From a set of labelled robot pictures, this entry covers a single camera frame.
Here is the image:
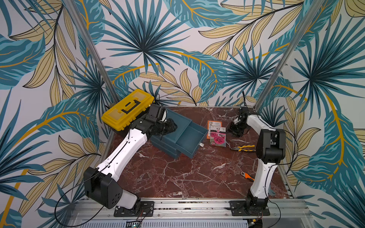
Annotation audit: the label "aluminium corner post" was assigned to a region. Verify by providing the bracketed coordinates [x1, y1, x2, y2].
[254, 0, 324, 111]
[64, 1, 120, 104]

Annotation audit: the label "yellow handled pliers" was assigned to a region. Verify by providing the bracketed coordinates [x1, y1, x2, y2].
[230, 145, 256, 152]

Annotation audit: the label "teal three-drawer cabinet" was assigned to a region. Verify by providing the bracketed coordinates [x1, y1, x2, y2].
[150, 108, 192, 159]

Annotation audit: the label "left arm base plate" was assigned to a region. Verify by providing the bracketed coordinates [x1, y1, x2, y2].
[114, 201, 155, 218]

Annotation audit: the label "yellow black toolbox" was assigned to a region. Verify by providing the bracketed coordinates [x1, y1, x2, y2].
[101, 89, 155, 131]

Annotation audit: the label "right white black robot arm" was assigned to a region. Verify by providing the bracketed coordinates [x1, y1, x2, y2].
[230, 111, 286, 199]

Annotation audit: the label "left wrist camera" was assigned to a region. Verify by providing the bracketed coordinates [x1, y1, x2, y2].
[145, 104, 167, 123]

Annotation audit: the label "pink flower seed bag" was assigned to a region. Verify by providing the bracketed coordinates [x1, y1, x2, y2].
[209, 126, 226, 147]

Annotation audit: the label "orange white seed bag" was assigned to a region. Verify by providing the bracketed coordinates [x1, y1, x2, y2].
[207, 120, 222, 139]

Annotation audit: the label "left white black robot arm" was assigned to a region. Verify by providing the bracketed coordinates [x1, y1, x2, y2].
[84, 118, 178, 209]

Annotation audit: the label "aluminium front rail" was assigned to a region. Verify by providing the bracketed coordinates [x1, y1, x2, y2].
[69, 198, 316, 228]

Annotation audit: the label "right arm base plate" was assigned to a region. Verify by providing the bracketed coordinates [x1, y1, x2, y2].
[229, 199, 271, 217]

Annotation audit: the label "right aluminium corner post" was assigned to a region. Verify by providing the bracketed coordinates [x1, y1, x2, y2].
[254, 0, 324, 111]

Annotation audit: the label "teal top drawer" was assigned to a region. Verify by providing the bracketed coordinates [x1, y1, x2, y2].
[176, 122, 208, 159]

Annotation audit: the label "left aluminium corner post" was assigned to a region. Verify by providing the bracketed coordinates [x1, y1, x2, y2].
[64, 1, 120, 104]

